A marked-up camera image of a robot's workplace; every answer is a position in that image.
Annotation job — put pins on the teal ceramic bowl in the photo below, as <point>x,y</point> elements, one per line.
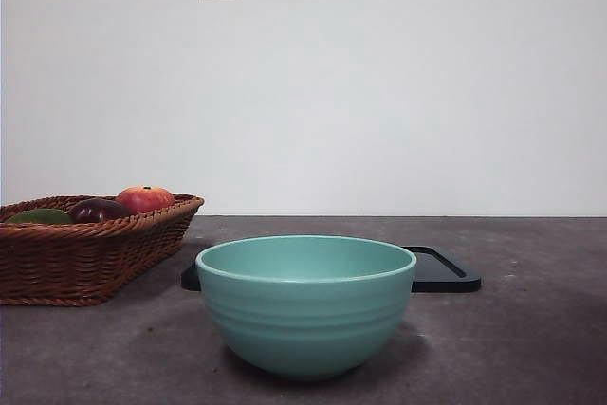
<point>303,324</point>

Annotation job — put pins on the green avocado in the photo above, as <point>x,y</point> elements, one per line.
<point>40,216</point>

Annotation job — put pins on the red yellow apple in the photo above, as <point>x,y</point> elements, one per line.
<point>144,198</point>

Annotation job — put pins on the black rectangular tray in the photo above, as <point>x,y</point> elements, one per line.
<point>446,278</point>

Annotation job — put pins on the dark red plum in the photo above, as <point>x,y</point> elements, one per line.
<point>97,211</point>

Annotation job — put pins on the brown wicker basket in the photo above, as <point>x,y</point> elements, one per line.
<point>71,263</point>

